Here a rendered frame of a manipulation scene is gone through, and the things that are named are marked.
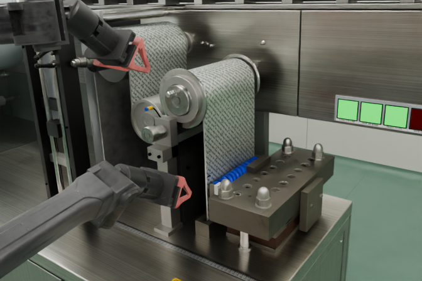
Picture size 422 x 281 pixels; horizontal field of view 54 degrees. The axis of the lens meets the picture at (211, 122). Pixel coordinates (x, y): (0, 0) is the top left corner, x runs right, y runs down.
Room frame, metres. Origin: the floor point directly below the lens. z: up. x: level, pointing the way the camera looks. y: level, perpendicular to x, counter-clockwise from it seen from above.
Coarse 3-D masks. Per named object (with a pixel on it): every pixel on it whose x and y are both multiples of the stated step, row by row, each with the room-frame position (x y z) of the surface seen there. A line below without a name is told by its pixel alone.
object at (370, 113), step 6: (366, 108) 1.02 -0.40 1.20; (372, 108) 1.01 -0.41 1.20; (378, 108) 1.00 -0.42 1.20; (360, 114) 1.03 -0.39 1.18; (366, 114) 1.02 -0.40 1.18; (372, 114) 1.01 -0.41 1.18; (378, 114) 1.00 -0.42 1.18; (360, 120) 1.03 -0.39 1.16; (366, 120) 1.02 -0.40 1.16; (372, 120) 1.01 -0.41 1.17; (378, 120) 1.00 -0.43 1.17
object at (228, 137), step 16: (224, 112) 1.01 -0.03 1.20; (240, 112) 1.07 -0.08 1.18; (208, 128) 0.95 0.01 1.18; (224, 128) 1.00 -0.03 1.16; (240, 128) 1.07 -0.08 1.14; (208, 144) 0.95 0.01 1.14; (224, 144) 1.00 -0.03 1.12; (240, 144) 1.06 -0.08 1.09; (208, 160) 0.95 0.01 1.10; (224, 160) 1.00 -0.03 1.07; (240, 160) 1.06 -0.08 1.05
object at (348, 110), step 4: (340, 100) 1.06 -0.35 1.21; (344, 100) 1.06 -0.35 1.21; (340, 104) 1.06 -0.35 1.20; (344, 104) 1.06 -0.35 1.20; (348, 104) 1.05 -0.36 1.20; (352, 104) 1.04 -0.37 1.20; (356, 104) 1.04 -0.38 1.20; (340, 108) 1.06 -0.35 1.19; (344, 108) 1.05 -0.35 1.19; (348, 108) 1.05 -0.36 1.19; (352, 108) 1.04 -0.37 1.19; (356, 108) 1.04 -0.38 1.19; (340, 112) 1.06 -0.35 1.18; (344, 112) 1.05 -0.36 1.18; (348, 112) 1.05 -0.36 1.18; (352, 112) 1.04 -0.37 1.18; (356, 112) 1.04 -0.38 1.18; (340, 116) 1.06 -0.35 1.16; (344, 116) 1.05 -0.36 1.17; (348, 116) 1.05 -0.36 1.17; (352, 116) 1.04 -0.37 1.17; (356, 116) 1.04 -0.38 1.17
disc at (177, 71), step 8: (168, 72) 0.99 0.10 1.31; (176, 72) 0.98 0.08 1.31; (184, 72) 0.96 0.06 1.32; (192, 80) 0.95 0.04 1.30; (160, 88) 1.01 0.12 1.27; (200, 88) 0.94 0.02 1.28; (160, 96) 1.01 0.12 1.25; (200, 96) 0.94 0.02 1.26; (200, 112) 0.94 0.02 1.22; (192, 120) 0.95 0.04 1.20; (200, 120) 0.94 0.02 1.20
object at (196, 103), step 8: (168, 80) 0.98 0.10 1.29; (176, 80) 0.96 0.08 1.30; (184, 80) 0.95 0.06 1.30; (192, 88) 0.94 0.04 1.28; (192, 96) 0.94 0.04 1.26; (192, 104) 0.94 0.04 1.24; (200, 104) 0.94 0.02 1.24; (168, 112) 0.98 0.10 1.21; (192, 112) 0.94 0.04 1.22; (176, 120) 0.97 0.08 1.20; (184, 120) 0.95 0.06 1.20
